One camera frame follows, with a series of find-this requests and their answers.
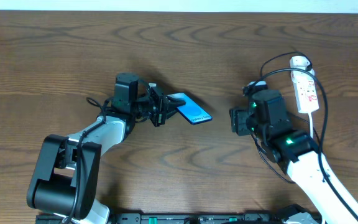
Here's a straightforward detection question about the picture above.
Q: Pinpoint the blue screen smartphone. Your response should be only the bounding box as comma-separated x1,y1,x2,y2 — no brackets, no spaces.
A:
169,93,213,125

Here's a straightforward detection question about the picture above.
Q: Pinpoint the black charger cable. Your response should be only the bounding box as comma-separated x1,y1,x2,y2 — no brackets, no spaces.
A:
250,51,321,184

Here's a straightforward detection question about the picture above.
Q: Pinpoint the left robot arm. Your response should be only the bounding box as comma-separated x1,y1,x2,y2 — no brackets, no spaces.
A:
27,73,185,223

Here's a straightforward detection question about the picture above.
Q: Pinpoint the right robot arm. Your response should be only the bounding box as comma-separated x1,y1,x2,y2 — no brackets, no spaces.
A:
229,90,358,223

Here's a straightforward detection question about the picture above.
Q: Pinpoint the black usb charger plug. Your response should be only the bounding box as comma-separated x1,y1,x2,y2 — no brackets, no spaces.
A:
306,61,313,71

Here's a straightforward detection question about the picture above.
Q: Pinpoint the white power strip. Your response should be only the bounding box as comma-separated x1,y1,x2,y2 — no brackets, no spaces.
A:
290,56,319,114

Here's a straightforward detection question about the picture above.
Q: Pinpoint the white power strip cord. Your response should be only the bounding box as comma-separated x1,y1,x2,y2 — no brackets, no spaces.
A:
307,112,315,139

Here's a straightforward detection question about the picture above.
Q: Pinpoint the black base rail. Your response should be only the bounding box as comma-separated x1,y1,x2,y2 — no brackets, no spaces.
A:
35,205,323,224

